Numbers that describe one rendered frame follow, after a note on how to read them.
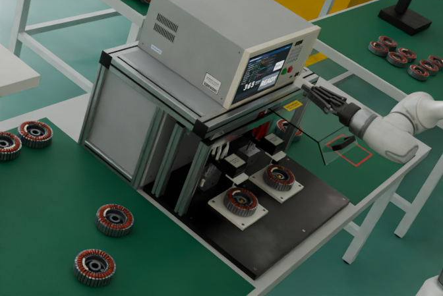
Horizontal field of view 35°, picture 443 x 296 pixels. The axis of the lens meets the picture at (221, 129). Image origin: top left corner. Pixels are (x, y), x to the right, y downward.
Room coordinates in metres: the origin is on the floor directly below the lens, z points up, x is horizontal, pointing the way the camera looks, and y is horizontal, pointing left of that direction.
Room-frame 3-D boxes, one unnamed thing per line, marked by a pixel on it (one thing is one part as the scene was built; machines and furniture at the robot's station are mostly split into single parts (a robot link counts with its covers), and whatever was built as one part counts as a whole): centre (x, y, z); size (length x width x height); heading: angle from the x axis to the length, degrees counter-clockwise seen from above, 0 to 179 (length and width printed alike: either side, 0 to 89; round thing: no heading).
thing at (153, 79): (2.13, 0.09, 1.09); 0.68 x 0.44 x 0.05; 154
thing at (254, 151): (2.16, -0.12, 0.80); 0.08 x 0.05 x 0.06; 154
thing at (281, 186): (2.10, -0.25, 0.80); 0.11 x 0.11 x 0.04
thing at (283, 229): (2.00, -0.19, 0.76); 0.64 x 0.47 x 0.02; 154
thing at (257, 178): (2.10, -0.25, 0.78); 0.15 x 0.15 x 0.01; 64
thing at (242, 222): (1.88, -0.15, 0.78); 0.15 x 0.15 x 0.01; 64
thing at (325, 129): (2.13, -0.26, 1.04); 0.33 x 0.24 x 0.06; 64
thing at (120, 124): (1.87, 0.30, 0.91); 0.28 x 0.03 x 0.32; 64
